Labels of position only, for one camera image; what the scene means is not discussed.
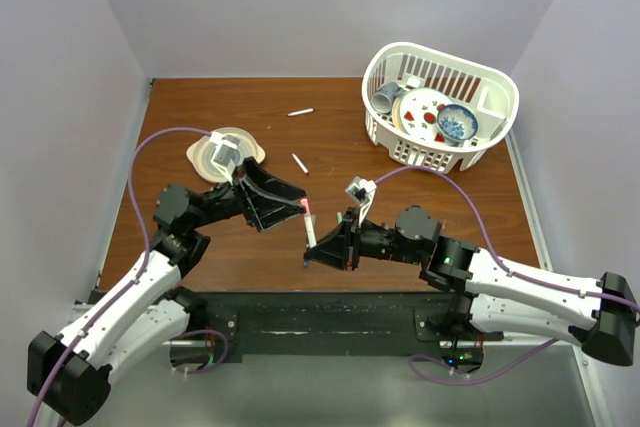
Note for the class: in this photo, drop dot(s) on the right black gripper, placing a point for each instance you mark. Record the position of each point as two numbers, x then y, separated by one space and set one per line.
337 248

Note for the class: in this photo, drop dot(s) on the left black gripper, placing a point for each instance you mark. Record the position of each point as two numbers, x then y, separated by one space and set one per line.
252 171

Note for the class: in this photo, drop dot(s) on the white pen pink end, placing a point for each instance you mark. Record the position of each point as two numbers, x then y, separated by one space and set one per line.
309 223

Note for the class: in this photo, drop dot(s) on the white pen red tip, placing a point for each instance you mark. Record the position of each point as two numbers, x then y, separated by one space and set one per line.
300 164

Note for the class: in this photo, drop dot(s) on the pink pen cap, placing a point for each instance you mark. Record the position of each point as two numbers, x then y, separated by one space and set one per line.
304 202

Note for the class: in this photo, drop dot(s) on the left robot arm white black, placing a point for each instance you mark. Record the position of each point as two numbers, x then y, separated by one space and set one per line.
73 371

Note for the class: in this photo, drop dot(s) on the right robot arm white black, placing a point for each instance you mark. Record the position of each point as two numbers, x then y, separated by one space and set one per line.
492 295

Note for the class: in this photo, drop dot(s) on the beige plate blue rings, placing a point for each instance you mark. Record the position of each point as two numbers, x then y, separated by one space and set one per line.
250 147

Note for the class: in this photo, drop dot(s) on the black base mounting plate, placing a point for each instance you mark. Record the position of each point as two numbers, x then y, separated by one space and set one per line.
331 323

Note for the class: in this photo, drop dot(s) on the grey ceramic mug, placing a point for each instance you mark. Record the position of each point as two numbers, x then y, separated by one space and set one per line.
383 99

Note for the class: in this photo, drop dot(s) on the white plate red fruit pattern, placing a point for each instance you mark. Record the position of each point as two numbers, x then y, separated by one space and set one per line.
415 112

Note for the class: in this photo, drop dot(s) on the blue white patterned bowl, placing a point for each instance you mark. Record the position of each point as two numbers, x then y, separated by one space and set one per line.
457 123

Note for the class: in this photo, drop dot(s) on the white plastic dish basket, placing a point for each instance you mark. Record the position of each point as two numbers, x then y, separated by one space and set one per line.
491 95

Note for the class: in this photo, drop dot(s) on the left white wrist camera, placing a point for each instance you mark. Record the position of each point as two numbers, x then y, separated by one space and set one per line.
222 156

